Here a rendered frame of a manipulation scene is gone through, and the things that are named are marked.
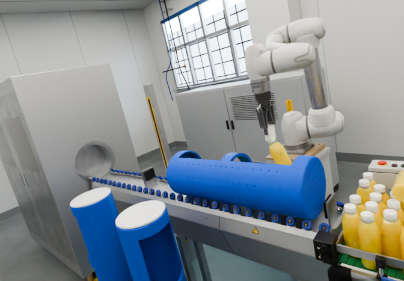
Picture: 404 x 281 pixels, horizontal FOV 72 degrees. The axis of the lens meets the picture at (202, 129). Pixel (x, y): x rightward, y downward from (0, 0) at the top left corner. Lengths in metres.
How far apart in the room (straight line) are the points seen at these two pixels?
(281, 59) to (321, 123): 0.78
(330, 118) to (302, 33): 0.56
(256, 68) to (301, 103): 1.76
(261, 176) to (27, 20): 5.47
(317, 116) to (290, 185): 0.74
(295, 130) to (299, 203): 0.78
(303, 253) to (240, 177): 0.42
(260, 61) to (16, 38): 5.24
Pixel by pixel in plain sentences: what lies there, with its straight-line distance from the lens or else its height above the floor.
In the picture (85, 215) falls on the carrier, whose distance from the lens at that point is 2.06.
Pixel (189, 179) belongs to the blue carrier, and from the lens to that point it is 1.62.
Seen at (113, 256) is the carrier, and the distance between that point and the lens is 2.20.
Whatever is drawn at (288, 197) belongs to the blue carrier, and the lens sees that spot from 1.27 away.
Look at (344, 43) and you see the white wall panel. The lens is 4.09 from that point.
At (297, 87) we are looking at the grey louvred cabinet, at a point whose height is 1.33.
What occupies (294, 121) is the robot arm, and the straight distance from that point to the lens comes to 1.93.
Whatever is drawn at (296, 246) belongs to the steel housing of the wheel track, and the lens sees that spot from 1.41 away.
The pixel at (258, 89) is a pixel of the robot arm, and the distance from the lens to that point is 1.28.
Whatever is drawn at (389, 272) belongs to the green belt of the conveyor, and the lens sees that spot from 1.25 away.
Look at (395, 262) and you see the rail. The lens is 1.19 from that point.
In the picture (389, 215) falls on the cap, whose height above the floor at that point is 1.10.
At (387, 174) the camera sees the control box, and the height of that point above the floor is 1.07.
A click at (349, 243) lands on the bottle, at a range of 1.26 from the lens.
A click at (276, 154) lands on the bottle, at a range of 1.34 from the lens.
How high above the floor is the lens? 1.70
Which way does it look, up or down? 12 degrees down
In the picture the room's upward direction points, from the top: 13 degrees counter-clockwise
